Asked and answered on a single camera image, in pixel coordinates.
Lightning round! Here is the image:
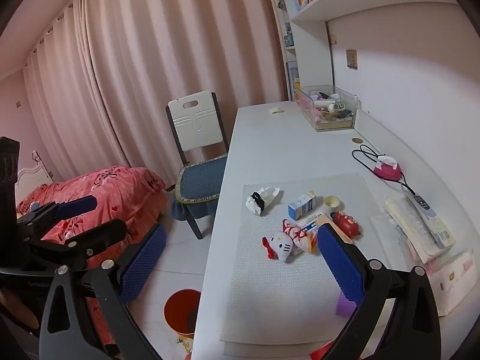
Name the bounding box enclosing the pink pleated curtain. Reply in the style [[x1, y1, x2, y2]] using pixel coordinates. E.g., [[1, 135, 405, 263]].
[[22, 0, 289, 192]]

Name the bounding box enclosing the white cat plush toy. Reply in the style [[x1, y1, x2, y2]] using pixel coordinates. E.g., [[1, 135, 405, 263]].
[[262, 231, 294, 261]]

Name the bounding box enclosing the chair with blue cushion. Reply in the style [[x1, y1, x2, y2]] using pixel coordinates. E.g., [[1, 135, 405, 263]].
[[166, 91, 230, 240]]

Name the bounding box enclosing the pink white tissue pack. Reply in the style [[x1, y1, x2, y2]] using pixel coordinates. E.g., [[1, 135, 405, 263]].
[[425, 249, 477, 317]]

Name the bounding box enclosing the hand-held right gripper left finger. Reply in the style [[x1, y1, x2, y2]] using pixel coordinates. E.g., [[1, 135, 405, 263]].
[[39, 224, 167, 360]]

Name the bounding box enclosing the red cup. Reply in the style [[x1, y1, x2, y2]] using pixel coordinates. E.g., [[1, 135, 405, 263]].
[[331, 211, 362, 239]]

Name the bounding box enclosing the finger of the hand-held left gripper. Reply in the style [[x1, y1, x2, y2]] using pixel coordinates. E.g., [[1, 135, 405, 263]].
[[17, 195, 98, 234], [28, 219, 127, 271]]

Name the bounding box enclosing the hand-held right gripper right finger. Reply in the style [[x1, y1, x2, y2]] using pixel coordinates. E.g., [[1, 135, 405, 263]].
[[317, 223, 442, 360]]

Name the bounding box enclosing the blue white medicine box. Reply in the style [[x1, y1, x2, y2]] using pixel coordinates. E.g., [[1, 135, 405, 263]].
[[300, 212, 331, 233]]

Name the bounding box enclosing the blue chair cushion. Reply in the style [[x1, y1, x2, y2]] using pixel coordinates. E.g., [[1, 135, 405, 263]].
[[171, 154, 229, 222]]

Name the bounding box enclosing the white bed headboard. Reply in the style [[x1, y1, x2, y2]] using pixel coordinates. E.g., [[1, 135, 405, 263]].
[[17, 151, 53, 196]]

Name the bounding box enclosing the orange trash bin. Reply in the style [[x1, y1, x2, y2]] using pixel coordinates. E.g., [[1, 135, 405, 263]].
[[164, 289, 202, 336]]

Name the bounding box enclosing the small blue white carton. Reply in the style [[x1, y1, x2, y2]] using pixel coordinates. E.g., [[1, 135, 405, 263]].
[[288, 190, 317, 221]]

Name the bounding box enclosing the purple block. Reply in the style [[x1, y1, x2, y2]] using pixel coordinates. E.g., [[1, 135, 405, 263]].
[[335, 292, 359, 317]]

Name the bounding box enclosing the clear plastic organizer box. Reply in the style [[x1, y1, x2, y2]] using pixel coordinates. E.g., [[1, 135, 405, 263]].
[[295, 84, 357, 133]]

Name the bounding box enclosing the thick white book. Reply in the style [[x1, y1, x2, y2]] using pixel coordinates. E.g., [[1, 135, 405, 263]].
[[384, 194, 456, 265]]

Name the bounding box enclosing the pink device with black cord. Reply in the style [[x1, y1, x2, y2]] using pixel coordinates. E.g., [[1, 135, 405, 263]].
[[351, 144, 405, 181]]

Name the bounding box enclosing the grey textured desk mat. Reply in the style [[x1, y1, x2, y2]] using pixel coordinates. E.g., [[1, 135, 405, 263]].
[[219, 172, 409, 357]]

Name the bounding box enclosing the white wall bookshelf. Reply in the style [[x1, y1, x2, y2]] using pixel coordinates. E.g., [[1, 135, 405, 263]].
[[262, 0, 458, 102]]

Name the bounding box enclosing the red floral blanket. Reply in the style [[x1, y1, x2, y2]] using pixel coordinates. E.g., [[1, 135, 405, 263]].
[[16, 166, 168, 346]]

